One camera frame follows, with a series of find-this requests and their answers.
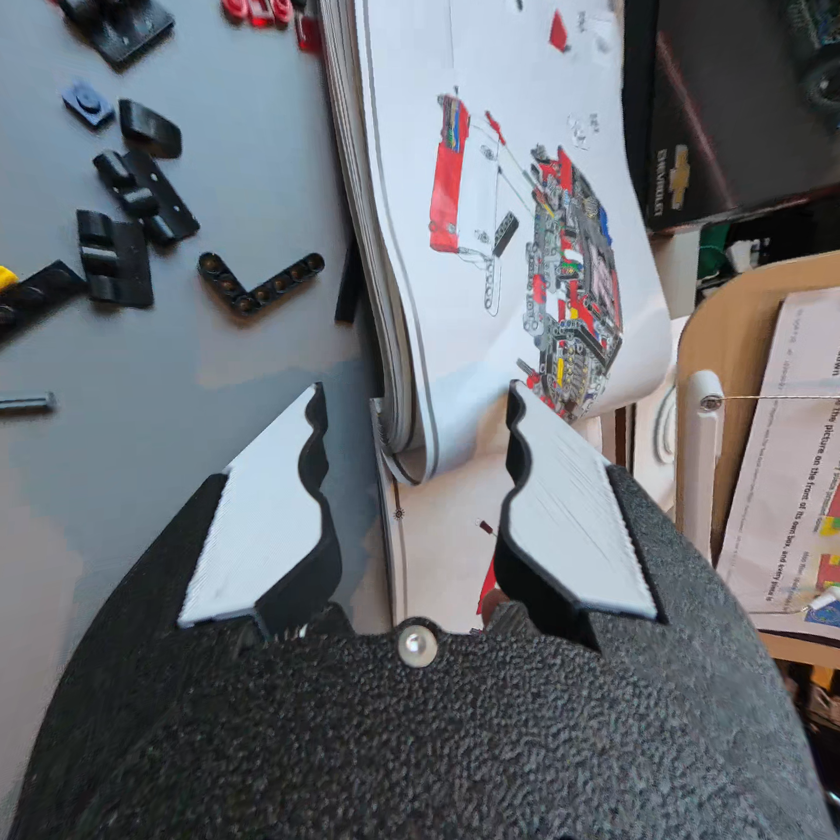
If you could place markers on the grey desk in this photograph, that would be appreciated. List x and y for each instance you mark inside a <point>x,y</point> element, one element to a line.
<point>197,426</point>

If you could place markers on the toy car set box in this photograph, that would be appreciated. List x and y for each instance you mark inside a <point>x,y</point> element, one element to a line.
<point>722,131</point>

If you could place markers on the printed instruction sheet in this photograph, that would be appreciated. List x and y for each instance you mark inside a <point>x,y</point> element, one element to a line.
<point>787,459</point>

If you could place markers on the pile of loose brick pieces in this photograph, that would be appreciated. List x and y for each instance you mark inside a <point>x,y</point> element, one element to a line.
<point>226,282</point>

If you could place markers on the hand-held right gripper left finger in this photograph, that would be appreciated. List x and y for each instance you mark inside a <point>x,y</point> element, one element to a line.
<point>262,525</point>

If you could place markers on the wooden document stand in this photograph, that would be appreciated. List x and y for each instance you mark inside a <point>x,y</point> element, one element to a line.
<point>722,315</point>

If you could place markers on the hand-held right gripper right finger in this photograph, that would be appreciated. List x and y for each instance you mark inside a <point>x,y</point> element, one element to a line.
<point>577,525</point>

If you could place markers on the instruction booklet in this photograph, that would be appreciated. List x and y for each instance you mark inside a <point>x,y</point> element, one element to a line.
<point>459,328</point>

